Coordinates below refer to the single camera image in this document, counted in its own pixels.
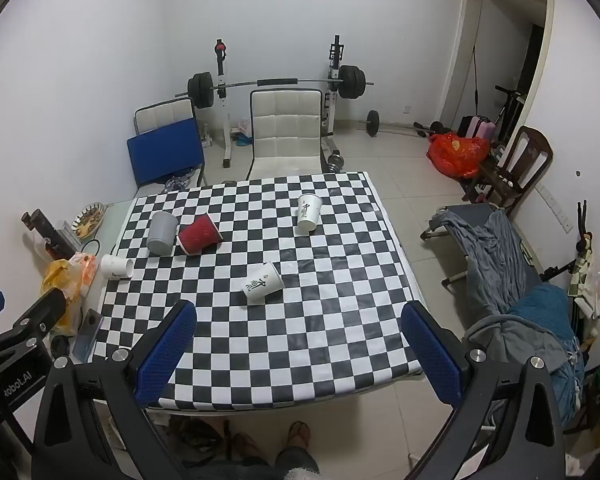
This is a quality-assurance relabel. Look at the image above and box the white cup with black print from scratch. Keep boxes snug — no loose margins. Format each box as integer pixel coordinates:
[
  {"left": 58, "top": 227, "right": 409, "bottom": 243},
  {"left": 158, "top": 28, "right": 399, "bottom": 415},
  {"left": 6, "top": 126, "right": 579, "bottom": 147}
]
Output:
[
  {"left": 243, "top": 261, "right": 285, "bottom": 305},
  {"left": 294, "top": 193, "right": 324, "bottom": 236}
]

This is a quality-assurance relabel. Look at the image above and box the black box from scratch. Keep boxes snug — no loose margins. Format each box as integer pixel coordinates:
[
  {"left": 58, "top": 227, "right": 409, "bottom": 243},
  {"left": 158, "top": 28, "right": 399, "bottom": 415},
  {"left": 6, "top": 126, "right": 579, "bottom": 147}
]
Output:
[{"left": 21, "top": 208, "right": 82, "bottom": 262}]

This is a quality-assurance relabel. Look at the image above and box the patterned plate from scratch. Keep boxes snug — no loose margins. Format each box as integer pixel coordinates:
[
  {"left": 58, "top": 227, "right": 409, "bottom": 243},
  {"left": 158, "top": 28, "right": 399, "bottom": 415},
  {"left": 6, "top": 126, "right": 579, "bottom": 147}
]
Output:
[{"left": 72, "top": 202, "right": 106, "bottom": 239}]

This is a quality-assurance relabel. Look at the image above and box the white chair with metal frame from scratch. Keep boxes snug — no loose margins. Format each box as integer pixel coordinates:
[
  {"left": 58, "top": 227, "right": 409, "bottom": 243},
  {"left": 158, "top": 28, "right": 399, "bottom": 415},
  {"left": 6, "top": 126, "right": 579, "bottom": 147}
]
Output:
[{"left": 133, "top": 98, "right": 208, "bottom": 188}]

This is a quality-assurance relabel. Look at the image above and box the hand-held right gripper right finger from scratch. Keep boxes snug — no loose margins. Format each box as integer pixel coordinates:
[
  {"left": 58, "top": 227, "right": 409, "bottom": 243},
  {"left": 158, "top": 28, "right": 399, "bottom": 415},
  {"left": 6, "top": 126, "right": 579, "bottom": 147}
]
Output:
[{"left": 401, "top": 301, "right": 566, "bottom": 480}]

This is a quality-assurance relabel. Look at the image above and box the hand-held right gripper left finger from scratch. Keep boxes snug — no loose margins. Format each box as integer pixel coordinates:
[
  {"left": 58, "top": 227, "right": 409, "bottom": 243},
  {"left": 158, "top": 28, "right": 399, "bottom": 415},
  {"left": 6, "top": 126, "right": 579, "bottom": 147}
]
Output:
[{"left": 32, "top": 300, "right": 198, "bottom": 480}]

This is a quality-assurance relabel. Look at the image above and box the small barbell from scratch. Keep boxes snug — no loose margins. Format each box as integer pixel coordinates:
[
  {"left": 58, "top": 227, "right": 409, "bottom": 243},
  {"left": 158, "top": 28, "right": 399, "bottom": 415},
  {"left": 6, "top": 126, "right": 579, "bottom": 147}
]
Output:
[{"left": 357, "top": 110, "right": 431, "bottom": 138}]

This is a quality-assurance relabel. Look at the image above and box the folding cot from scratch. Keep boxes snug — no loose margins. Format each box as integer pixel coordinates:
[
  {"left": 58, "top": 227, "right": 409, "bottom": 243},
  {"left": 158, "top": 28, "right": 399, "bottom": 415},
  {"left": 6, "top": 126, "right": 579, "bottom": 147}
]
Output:
[{"left": 421, "top": 204, "right": 581, "bottom": 311}]

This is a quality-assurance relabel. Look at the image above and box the dark wooden chair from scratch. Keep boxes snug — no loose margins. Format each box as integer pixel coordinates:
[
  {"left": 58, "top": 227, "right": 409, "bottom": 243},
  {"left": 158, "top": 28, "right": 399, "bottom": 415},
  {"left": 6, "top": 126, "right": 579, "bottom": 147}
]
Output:
[{"left": 462, "top": 126, "right": 554, "bottom": 211}]

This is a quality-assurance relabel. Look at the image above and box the grey cloth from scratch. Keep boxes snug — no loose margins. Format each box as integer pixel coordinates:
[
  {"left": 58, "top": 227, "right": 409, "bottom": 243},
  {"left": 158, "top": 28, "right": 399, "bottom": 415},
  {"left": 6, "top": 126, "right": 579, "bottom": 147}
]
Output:
[{"left": 428, "top": 207, "right": 573, "bottom": 368}]

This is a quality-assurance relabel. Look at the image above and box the blue board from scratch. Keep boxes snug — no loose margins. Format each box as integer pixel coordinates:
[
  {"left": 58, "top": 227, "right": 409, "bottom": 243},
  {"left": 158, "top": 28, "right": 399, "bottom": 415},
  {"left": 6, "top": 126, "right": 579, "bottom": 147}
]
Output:
[{"left": 126, "top": 119, "right": 204, "bottom": 188}]

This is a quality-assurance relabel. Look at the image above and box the yellow plastic bag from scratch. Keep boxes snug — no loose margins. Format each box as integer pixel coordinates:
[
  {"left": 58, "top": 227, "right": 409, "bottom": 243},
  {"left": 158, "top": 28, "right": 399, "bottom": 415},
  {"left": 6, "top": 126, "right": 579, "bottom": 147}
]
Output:
[{"left": 41, "top": 252, "right": 99, "bottom": 337}]

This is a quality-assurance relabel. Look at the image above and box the white padded chair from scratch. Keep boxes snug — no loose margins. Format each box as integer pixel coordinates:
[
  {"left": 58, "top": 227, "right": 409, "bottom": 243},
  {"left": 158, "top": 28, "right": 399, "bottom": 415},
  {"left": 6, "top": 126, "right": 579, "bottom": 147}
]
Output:
[{"left": 245, "top": 88, "right": 327, "bottom": 181}]

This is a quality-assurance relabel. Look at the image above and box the black tripod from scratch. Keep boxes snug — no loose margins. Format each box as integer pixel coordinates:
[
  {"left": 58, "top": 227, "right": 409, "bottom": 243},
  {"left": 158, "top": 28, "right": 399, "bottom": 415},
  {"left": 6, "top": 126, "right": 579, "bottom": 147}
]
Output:
[{"left": 540, "top": 200, "right": 597, "bottom": 282}]

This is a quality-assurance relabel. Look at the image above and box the black white checkered tablecloth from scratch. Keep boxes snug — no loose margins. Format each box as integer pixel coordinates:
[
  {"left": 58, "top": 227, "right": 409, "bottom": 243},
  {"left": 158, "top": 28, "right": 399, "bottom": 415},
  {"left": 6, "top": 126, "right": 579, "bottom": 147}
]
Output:
[{"left": 96, "top": 171, "right": 426, "bottom": 408}]

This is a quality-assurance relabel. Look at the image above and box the brown sandal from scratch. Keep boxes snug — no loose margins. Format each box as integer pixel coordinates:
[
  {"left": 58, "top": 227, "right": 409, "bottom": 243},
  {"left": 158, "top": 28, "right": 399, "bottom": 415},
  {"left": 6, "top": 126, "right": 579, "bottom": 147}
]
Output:
[{"left": 177, "top": 417, "right": 227, "bottom": 457}]

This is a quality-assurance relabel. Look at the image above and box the dark flat phone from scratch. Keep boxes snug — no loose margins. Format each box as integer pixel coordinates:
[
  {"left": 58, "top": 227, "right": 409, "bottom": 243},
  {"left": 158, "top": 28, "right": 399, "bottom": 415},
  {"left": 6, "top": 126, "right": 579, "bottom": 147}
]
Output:
[{"left": 72, "top": 308, "right": 104, "bottom": 362}]

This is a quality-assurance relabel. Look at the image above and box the grey cup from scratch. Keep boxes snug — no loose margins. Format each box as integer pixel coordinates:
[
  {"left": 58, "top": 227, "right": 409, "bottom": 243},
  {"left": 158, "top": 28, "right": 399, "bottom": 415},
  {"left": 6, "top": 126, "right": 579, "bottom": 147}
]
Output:
[{"left": 146, "top": 211, "right": 179, "bottom": 255}]

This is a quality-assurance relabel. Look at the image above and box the red plastic bag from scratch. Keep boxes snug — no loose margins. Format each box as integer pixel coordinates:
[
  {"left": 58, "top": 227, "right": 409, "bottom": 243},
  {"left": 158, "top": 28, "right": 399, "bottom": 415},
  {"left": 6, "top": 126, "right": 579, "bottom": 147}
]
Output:
[{"left": 427, "top": 132, "right": 491, "bottom": 179}]

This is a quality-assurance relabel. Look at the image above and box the pink suitcase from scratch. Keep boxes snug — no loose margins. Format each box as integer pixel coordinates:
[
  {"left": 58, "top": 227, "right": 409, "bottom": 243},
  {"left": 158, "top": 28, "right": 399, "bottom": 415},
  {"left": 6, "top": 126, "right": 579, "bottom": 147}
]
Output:
[{"left": 457, "top": 116, "right": 497, "bottom": 142}]

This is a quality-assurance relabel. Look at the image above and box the red ribbed paper cup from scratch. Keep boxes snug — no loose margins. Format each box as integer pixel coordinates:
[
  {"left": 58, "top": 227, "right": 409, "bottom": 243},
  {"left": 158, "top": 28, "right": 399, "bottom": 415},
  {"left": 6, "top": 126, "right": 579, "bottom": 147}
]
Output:
[{"left": 177, "top": 213, "right": 222, "bottom": 255}]

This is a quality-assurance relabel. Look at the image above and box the white wall socket strip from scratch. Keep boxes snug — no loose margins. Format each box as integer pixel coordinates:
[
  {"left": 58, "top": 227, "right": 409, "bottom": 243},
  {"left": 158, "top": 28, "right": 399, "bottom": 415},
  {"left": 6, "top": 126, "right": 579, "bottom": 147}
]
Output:
[{"left": 536, "top": 183, "right": 574, "bottom": 234}]

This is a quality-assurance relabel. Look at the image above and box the barbell with black plates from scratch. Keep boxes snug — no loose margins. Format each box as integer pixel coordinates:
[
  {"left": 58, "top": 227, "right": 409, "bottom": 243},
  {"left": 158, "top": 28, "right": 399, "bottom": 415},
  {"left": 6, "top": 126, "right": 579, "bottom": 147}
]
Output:
[{"left": 175, "top": 65, "right": 374, "bottom": 109}]

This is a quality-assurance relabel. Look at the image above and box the metal dumbbell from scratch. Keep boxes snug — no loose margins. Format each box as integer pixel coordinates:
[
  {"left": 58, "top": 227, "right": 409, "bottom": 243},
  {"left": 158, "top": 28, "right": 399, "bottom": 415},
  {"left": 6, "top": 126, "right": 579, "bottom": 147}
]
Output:
[{"left": 325, "top": 149, "right": 349, "bottom": 173}]

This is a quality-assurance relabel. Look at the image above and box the plain white cup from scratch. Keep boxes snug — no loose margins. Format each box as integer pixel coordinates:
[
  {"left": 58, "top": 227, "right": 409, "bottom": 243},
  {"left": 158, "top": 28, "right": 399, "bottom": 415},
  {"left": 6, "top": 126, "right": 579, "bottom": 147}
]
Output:
[{"left": 100, "top": 254, "right": 134, "bottom": 280}]

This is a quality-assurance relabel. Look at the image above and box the blue blanket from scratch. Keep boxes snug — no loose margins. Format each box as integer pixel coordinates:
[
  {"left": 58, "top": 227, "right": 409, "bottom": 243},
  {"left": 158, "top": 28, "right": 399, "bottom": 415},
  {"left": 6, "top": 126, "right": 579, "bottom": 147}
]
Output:
[{"left": 507, "top": 282, "right": 587, "bottom": 413}]

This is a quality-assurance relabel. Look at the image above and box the black dumbbell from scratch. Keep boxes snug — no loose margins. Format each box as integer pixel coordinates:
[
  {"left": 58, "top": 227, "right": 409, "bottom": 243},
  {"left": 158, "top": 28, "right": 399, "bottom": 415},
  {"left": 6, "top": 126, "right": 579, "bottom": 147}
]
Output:
[{"left": 414, "top": 121, "right": 448, "bottom": 139}]

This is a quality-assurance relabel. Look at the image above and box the white barbell rack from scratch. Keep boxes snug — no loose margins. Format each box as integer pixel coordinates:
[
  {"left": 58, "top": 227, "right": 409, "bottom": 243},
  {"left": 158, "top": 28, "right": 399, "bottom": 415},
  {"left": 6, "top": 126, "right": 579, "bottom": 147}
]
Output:
[{"left": 212, "top": 35, "right": 347, "bottom": 169}]

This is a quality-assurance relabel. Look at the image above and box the person's leg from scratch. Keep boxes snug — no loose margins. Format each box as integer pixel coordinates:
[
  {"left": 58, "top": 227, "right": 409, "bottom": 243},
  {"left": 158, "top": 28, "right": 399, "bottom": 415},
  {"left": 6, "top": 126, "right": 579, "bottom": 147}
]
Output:
[{"left": 274, "top": 421, "right": 322, "bottom": 480}]

